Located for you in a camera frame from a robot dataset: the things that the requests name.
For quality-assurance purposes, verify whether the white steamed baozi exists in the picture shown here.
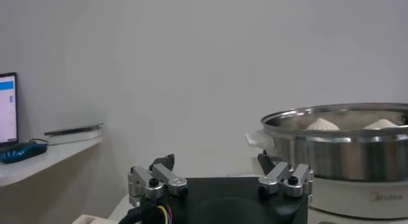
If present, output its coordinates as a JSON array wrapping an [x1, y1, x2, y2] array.
[[363, 118, 399, 130], [305, 117, 341, 131]]

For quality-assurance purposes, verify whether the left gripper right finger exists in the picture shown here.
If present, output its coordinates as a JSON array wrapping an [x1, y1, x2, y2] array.
[[257, 153, 315, 199]]

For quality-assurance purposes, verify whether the black sleeved wire bundle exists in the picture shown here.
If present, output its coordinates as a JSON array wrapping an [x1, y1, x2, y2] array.
[[118, 202, 175, 224]]

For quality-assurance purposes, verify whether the blue computer mouse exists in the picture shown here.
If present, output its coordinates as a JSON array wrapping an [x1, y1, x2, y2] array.
[[0, 142, 48, 165]]

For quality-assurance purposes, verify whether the black laptop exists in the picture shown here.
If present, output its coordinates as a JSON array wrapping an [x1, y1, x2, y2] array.
[[0, 71, 18, 146]]

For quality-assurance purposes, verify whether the stainless steel steamer basket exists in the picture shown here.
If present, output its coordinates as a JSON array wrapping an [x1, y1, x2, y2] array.
[[244, 103, 408, 183]]

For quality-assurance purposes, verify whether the white side table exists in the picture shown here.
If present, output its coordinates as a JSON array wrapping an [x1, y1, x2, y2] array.
[[0, 134, 103, 188]]

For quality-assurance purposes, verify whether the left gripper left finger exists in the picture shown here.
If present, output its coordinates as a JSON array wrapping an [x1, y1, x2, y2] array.
[[127, 153, 189, 200]]

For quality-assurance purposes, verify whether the white flat box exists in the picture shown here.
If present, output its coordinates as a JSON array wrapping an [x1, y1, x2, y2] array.
[[46, 128, 103, 146]]

